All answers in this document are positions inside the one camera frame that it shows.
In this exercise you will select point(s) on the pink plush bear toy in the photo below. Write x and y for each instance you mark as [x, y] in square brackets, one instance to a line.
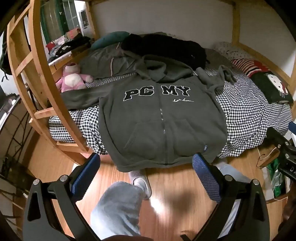
[71, 81]

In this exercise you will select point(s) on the person's left leg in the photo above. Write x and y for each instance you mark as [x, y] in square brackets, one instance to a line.
[115, 208]

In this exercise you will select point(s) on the grey-green zip hoodie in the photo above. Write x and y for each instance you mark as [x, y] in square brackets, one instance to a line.
[161, 120]

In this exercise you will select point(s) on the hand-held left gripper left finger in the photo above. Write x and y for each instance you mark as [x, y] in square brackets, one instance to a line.
[85, 172]

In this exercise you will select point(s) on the grey blanket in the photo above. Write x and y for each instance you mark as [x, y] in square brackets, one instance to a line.
[216, 58]

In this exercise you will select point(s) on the teal pillow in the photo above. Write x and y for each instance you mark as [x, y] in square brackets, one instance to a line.
[106, 39]

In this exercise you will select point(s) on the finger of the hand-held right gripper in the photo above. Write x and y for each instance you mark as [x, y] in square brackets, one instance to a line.
[276, 136]

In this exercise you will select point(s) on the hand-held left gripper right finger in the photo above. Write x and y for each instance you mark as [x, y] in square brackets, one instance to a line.
[206, 177]

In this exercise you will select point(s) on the dark hanging bag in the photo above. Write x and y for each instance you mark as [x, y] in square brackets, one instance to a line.
[4, 55]

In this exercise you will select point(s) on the red white striped pillow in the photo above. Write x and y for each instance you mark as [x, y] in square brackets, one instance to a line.
[249, 64]

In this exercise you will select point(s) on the grey-green garment with pink stripe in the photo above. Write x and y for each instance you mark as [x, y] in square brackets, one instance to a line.
[99, 62]

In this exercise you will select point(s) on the black garment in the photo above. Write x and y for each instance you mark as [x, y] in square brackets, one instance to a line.
[166, 46]

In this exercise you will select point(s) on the black cartoon cat cushion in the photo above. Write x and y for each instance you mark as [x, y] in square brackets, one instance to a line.
[272, 88]

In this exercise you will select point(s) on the brown cardboard box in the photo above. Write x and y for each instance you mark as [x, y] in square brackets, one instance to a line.
[275, 199]

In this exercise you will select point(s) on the white floral pillow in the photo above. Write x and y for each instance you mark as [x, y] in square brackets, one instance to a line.
[231, 52]

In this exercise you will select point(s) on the black white checkered bed sheet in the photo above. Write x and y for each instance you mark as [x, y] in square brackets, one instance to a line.
[242, 111]

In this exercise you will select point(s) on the green plastic bag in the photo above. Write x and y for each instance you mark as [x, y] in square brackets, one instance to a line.
[277, 185]

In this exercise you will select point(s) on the white slipper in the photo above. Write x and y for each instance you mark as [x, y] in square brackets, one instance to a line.
[141, 180]

